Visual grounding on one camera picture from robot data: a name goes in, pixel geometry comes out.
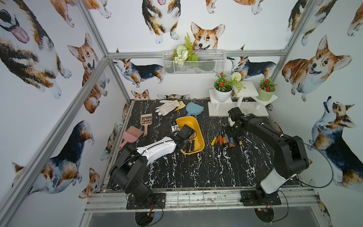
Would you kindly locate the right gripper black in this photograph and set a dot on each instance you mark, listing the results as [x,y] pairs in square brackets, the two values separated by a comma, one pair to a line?
[229,134]

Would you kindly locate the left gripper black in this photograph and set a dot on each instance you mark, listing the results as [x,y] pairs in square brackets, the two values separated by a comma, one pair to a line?
[188,141]

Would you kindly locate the yellow plastic storage box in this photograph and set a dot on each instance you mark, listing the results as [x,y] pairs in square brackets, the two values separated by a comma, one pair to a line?
[197,141]

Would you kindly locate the yellow handle screwdriver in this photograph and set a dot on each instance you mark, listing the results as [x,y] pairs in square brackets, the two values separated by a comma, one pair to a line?
[214,140]

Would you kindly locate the purple red handle screwdriver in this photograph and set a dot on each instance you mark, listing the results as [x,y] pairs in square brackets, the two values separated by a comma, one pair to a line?
[231,142]

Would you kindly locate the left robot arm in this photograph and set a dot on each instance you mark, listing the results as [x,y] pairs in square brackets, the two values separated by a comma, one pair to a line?
[129,168]

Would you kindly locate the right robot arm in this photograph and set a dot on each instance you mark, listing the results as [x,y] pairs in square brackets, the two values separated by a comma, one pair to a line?
[290,157]

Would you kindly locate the white stepped plant stand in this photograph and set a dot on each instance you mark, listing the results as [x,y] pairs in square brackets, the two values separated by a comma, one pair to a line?
[246,101]

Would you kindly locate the blue plastic dustpan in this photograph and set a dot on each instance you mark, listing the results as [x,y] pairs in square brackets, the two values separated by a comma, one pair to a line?
[194,109]

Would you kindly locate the yellow cloth under glove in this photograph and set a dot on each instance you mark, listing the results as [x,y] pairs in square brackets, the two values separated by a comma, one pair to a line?
[181,106]

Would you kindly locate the white pot red flowers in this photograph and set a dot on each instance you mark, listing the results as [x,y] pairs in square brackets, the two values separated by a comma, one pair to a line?
[222,88]

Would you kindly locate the white work glove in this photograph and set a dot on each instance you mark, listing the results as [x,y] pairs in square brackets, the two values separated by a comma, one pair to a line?
[167,106]

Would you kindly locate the white hydrangea flower sprig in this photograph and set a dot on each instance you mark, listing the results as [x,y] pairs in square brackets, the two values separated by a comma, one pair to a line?
[235,81]

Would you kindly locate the green pot red flowers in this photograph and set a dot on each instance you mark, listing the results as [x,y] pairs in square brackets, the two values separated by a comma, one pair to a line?
[266,89]

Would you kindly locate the brown plastic slotted scoop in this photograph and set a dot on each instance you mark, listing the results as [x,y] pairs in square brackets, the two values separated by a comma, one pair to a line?
[145,121]

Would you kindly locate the pink hand brush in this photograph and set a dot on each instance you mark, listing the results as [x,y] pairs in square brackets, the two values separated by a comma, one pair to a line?
[131,136]

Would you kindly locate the green fern with white flowers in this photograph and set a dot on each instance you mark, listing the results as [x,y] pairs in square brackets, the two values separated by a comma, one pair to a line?
[184,53]

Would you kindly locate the white wire wall basket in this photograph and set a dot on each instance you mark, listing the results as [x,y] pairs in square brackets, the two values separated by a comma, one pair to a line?
[208,63]

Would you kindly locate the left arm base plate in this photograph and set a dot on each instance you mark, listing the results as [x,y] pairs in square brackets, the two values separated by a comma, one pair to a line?
[156,200]

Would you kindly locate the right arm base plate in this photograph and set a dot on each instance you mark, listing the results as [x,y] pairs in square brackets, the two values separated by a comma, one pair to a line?
[269,200]

